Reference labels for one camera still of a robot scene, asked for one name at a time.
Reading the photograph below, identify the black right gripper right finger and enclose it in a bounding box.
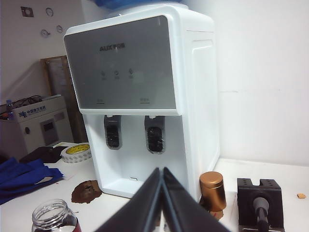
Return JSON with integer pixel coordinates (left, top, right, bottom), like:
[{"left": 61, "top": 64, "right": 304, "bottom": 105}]
[{"left": 162, "top": 166, "right": 231, "bottom": 232}]

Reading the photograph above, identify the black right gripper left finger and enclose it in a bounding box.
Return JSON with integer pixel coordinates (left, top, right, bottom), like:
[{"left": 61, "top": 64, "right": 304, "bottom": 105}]
[{"left": 95, "top": 167, "right": 163, "bottom": 232}]

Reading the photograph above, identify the glass bottle with red bands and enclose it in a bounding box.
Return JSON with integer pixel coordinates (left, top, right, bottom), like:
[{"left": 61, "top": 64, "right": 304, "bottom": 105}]
[{"left": 31, "top": 198, "right": 79, "bottom": 232}]

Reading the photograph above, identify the grey dispenser tap lever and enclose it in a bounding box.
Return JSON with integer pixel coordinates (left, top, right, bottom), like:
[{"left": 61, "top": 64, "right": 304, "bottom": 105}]
[
  {"left": 103, "top": 115, "right": 122, "bottom": 150},
  {"left": 144, "top": 115, "right": 168, "bottom": 155}
]

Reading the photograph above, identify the white AUX water dispenser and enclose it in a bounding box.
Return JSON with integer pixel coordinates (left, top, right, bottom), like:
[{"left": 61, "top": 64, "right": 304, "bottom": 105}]
[{"left": 63, "top": 4, "right": 222, "bottom": 200}]

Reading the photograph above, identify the small bottle with blue cap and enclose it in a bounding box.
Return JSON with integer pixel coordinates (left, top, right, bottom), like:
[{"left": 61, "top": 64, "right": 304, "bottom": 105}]
[{"left": 4, "top": 98, "right": 15, "bottom": 120}]

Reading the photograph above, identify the blue water jug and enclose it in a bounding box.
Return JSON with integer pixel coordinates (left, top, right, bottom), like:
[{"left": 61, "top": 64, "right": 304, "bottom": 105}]
[{"left": 93, "top": 0, "right": 188, "bottom": 13}]

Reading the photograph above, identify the gold metal canister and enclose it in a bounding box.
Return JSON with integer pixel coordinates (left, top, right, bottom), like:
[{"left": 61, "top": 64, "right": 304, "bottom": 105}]
[{"left": 199, "top": 171, "right": 227, "bottom": 213}]

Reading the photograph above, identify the black soldering iron stand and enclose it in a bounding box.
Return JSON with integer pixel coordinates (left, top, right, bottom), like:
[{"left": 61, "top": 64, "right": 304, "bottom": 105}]
[{"left": 236, "top": 177, "right": 283, "bottom": 232}]

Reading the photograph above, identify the black soldering iron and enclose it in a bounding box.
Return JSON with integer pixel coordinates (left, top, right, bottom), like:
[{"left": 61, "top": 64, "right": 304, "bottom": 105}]
[{"left": 252, "top": 197, "right": 270, "bottom": 232}]

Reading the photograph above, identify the white double-sided tape roll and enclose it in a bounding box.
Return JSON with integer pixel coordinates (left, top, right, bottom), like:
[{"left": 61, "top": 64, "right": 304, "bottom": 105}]
[{"left": 60, "top": 143, "right": 91, "bottom": 165}]

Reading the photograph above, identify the black flat pouch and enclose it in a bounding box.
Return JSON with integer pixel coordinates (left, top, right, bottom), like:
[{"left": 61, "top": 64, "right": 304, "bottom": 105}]
[{"left": 19, "top": 146, "right": 63, "bottom": 165}]

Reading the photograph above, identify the blue cloth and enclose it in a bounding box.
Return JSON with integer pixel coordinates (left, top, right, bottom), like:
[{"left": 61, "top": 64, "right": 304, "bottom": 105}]
[{"left": 0, "top": 157, "right": 65, "bottom": 203}]

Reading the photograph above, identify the white box with blue logo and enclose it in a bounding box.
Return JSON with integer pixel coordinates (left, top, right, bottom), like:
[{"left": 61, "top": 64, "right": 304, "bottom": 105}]
[{"left": 11, "top": 94, "right": 74, "bottom": 154}]

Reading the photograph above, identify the wooden frame with bubble wrap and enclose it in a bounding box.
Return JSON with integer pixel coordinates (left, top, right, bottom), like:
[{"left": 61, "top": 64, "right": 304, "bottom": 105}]
[{"left": 40, "top": 55, "right": 83, "bottom": 143}]

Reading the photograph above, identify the black square wall sticker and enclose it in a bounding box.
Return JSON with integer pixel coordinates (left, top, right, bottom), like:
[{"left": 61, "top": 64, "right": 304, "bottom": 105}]
[{"left": 20, "top": 6, "right": 34, "bottom": 17}]

